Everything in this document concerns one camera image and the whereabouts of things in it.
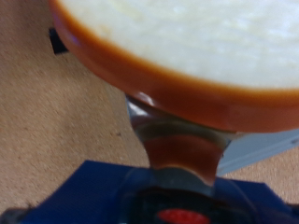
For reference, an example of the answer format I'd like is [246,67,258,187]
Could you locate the glass oven door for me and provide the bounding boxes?
[216,129,299,175]

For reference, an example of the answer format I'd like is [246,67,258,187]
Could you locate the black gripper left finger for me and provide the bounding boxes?
[0,207,32,224]

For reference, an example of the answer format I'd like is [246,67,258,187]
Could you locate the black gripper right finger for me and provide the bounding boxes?
[288,203,299,216]

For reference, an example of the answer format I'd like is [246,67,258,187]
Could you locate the white bread slice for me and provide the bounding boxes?
[48,0,299,134]

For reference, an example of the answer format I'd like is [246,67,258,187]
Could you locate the blue spatula grip block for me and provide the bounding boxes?
[18,160,299,224]

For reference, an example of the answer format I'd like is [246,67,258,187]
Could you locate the slotted metal spatula black handle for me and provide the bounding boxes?
[120,92,256,224]

